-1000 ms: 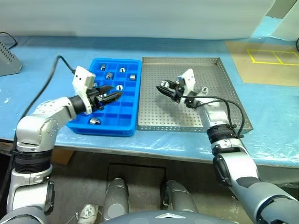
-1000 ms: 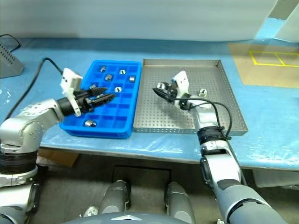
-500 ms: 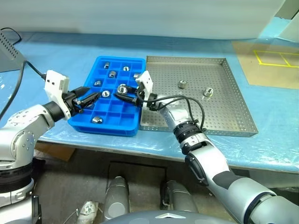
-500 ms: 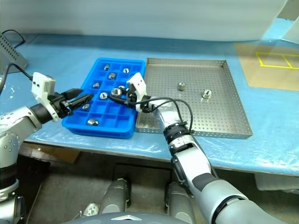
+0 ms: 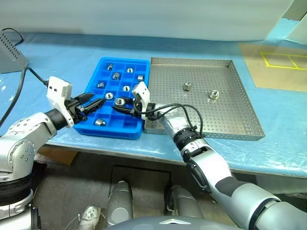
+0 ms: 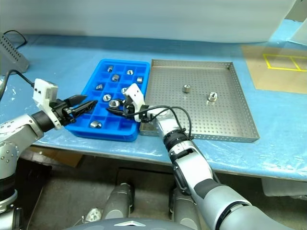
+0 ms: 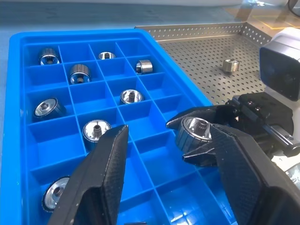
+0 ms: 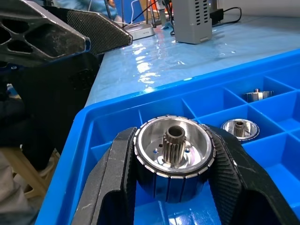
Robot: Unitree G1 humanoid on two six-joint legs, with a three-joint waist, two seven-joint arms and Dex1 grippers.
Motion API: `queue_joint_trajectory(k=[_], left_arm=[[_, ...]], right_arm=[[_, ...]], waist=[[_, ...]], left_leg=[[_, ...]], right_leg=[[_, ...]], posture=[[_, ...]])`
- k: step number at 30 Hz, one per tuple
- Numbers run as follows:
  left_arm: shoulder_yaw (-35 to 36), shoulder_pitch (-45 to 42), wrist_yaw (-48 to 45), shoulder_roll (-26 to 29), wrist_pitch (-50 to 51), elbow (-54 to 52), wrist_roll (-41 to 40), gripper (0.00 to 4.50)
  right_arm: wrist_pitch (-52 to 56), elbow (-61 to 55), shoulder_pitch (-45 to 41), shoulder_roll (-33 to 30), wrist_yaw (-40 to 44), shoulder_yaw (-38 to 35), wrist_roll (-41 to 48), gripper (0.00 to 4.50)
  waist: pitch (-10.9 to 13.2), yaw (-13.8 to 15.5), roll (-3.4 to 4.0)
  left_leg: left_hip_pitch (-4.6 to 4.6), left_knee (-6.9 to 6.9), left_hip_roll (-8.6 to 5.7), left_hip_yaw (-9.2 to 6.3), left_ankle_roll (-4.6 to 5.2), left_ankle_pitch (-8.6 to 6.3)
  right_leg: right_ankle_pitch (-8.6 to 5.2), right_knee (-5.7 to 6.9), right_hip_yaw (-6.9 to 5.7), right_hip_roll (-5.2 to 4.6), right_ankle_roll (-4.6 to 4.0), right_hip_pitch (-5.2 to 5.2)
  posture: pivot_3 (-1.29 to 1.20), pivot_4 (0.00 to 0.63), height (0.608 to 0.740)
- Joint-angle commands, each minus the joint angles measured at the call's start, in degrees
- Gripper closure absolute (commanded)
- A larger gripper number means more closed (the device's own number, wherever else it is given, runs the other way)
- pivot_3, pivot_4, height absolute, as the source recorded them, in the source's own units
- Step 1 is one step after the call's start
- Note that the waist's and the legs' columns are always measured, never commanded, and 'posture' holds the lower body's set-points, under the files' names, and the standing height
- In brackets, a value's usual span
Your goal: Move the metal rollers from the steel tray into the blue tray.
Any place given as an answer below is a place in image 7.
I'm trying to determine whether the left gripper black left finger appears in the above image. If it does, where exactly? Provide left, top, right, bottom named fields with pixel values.
left=46, top=124, right=129, bottom=225

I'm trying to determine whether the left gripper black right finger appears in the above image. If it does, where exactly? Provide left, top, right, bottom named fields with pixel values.
left=210, top=123, right=300, bottom=225

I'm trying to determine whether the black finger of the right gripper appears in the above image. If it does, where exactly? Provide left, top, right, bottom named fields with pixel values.
left=165, top=105, right=237, bottom=131
left=182, top=138, right=220, bottom=167

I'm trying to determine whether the small metal roller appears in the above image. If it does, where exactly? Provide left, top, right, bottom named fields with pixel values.
left=174, top=116, right=213, bottom=150
left=120, top=89, right=145, bottom=105
left=222, top=59, right=240, bottom=73
left=33, top=97, right=68, bottom=121
left=82, top=119, right=113, bottom=150
left=135, top=59, right=154, bottom=75
left=69, top=64, right=91, bottom=85
left=41, top=176, right=71, bottom=213
left=97, top=51, right=117, bottom=60
left=38, top=48, right=62, bottom=66

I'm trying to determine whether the blue compartment tray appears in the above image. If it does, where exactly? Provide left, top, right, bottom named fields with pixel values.
left=4, top=28, right=237, bottom=225

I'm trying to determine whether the perforated steel tray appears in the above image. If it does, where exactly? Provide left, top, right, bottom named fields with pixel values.
left=135, top=21, right=276, bottom=106

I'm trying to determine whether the yellow tape outline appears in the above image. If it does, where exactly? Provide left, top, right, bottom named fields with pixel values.
left=250, top=14, right=300, bottom=30

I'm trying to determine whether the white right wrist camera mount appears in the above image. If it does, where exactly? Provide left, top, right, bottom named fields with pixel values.
left=259, top=27, right=300, bottom=171

